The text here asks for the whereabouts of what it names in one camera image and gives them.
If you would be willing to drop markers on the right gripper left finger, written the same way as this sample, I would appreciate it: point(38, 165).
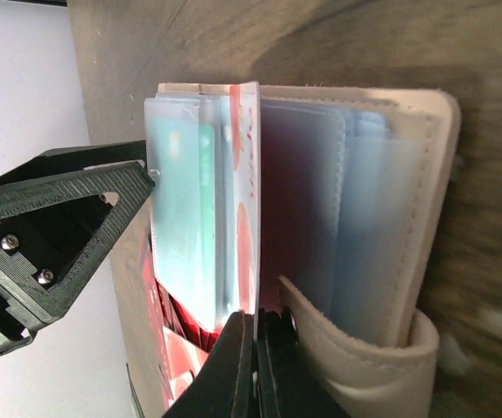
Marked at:
point(223, 387)

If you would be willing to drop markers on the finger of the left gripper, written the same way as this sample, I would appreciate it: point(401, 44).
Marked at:
point(60, 215)

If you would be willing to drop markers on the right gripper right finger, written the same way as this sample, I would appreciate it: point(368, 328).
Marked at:
point(284, 385)

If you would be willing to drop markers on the beige leather card holder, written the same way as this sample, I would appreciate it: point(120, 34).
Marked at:
point(352, 186)

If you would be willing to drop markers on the white red card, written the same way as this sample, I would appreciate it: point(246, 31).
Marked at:
point(244, 101)

